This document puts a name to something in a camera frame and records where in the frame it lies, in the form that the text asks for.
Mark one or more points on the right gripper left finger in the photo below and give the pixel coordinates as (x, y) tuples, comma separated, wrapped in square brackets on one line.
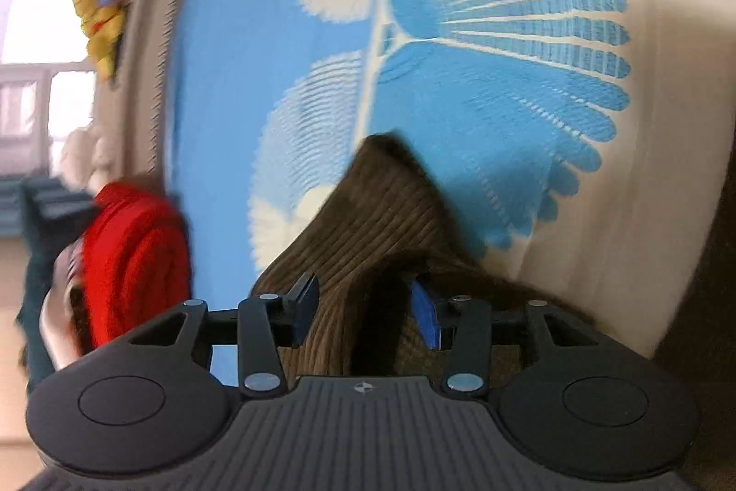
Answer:
[(266, 323)]

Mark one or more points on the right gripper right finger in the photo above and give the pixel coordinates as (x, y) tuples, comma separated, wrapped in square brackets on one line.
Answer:
[(460, 327)]

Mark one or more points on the brown corduroy pants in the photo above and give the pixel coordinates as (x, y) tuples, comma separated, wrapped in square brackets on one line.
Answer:
[(384, 226)]

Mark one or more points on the red folded blanket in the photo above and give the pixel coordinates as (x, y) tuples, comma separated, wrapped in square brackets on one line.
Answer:
[(136, 261)]

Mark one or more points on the white plush toy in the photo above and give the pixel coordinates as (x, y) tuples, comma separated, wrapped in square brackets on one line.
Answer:
[(89, 160)]

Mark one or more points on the blue white patterned bedsheet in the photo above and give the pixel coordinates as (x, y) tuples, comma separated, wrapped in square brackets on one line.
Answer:
[(581, 144)]

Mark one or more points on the yellow plush toys pile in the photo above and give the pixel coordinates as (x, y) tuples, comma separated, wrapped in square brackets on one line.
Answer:
[(102, 23)]

